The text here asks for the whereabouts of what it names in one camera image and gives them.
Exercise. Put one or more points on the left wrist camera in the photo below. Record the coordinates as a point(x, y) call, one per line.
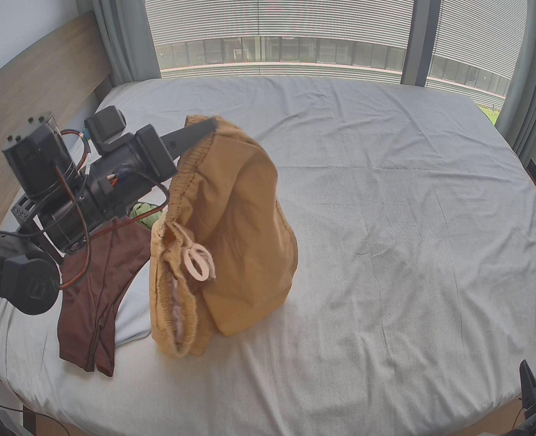
point(108, 125)

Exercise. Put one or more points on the green garment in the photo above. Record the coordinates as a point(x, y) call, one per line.
point(143, 214)

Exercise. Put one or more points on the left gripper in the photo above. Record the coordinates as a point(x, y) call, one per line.
point(127, 175)

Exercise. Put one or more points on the tan shorts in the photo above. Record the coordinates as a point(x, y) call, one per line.
point(240, 225)

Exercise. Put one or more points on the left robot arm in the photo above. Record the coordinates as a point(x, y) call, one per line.
point(36, 161)

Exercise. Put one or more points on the white garment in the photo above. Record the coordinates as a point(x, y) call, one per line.
point(134, 307)

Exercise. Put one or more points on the bed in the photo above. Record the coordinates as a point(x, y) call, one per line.
point(386, 198)

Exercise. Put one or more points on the window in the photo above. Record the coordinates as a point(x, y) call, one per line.
point(295, 16)

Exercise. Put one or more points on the brown garment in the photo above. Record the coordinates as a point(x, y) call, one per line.
point(95, 298)

